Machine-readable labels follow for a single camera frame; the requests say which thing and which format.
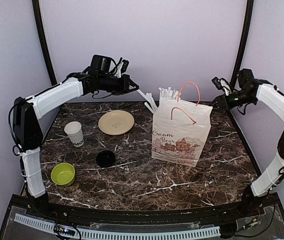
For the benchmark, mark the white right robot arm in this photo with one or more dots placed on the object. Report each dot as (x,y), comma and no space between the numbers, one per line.
(252,91)

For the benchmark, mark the white paper cups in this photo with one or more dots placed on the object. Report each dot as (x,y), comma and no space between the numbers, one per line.
(75,134)

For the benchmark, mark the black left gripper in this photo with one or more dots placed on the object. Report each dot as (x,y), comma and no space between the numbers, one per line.
(124,86)

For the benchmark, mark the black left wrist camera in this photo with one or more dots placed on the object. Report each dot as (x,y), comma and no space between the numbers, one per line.
(101,63)

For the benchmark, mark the green plastic bowl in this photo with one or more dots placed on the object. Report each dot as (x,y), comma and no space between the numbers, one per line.
(63,174)

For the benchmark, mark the beige bear plate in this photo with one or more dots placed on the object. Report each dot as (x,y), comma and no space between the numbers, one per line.
(116,122)

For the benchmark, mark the white perforated cable rail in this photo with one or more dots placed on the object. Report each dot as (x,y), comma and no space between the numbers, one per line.
(103,231)

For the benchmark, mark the black left frame post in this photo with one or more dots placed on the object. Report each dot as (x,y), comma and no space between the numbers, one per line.
(43,41)

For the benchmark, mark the black corner frame post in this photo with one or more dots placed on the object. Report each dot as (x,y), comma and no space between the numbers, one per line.
(243,41)

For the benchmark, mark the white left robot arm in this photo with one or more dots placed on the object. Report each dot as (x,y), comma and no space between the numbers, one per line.
(26,114)

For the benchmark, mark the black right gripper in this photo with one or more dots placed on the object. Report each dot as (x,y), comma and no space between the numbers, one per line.
(219,99)

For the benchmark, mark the cream bear paper bag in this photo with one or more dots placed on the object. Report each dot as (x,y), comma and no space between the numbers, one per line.
(180,128)

